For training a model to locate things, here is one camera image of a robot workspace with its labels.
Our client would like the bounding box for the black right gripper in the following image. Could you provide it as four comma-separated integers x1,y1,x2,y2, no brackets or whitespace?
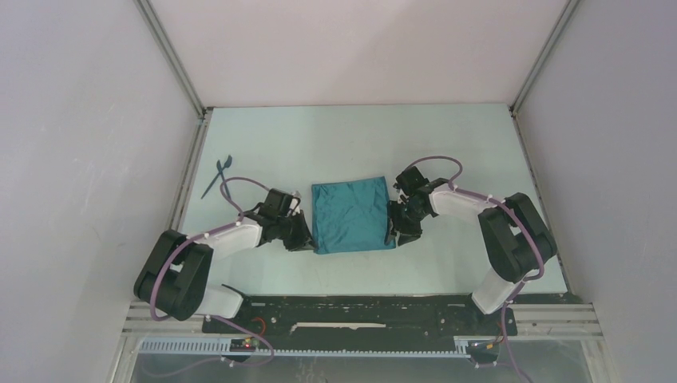
384,199,428,247

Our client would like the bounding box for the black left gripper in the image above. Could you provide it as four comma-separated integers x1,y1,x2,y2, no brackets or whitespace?
276,209,319,252

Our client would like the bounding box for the teal cloth napkin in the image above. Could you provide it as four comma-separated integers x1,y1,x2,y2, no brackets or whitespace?
311,176,395,255

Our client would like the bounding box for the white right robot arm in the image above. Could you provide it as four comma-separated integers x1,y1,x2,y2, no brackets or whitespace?
386,166,558,334

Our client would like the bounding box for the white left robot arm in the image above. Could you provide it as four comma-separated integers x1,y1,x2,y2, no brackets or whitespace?
133,188,315,333

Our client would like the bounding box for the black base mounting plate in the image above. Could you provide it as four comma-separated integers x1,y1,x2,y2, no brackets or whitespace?
202,294,517,353

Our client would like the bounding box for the aluminium left side rail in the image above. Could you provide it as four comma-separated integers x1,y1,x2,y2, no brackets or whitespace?
166,107,214,230

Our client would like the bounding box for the white slotted cable duct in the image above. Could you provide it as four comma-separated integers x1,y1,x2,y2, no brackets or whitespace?
137,338,472,359

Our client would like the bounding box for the aluminium left corner post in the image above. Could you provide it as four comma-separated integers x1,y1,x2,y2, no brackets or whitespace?
133,0,207,119

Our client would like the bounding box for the aluminium corner post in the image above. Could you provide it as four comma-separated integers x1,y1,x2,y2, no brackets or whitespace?
510,0,583,116
133,0,207,119

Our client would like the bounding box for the aluminium front frame rail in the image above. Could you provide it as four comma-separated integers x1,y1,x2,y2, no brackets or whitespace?
121,302,604,341

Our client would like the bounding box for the aluminium right corner post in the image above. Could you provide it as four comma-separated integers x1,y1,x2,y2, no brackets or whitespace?
510,0,583,116

